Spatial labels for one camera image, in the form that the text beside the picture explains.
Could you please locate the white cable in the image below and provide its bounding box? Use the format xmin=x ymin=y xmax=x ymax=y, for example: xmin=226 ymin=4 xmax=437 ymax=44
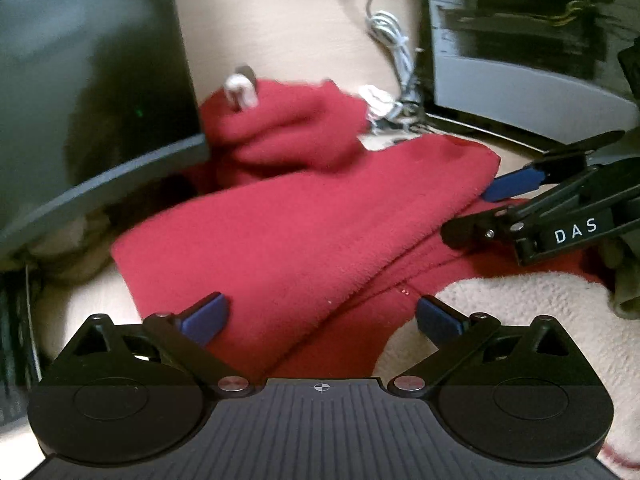
xmin=350 ymin=0 xmax=427 ymax=128

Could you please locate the black computer case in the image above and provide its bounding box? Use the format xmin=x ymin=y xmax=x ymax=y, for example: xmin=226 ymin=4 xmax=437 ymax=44
xmin=417 ymin=0 xmax=640 ymax=157

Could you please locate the red fleece garment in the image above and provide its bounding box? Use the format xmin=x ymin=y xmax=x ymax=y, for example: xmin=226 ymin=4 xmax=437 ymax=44
xmin=111 ymin=79 xmax=608 ymax=377

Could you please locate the dark object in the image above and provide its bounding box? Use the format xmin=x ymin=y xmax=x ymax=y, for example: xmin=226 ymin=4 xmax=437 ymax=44
xmin=0 ymin=266 xmax=47 ymax=413

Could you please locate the cream fleece blanket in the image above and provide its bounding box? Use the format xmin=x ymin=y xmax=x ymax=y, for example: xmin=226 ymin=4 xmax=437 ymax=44
xmin=372 ymin=266 xmax=640 ymax=480

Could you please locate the beige cloth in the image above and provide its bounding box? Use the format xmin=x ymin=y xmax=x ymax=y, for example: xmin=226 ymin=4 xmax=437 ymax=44
xmin=20 ymin=205 xmax=131 ymax=286

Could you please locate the dark computer monitor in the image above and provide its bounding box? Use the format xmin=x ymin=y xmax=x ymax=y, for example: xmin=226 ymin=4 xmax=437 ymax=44
xmin=0 ymin=0 xmax=211 ymax=262

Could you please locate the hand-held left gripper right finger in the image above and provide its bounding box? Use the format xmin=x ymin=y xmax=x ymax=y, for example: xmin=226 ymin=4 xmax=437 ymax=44
xmin=388 ymin=297 xmax=592 ymax=397

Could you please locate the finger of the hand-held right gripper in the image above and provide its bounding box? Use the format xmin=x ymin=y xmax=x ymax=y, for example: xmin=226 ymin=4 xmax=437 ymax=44
xmin=440 ymin=172 xmax=602 ymax=252
xmin=483 ymin=131 xmax=627 ymax=202

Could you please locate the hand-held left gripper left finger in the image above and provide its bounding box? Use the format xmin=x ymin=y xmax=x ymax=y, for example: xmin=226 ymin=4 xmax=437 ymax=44
xmin=50 ymin=292 xmax=252 ymax=397

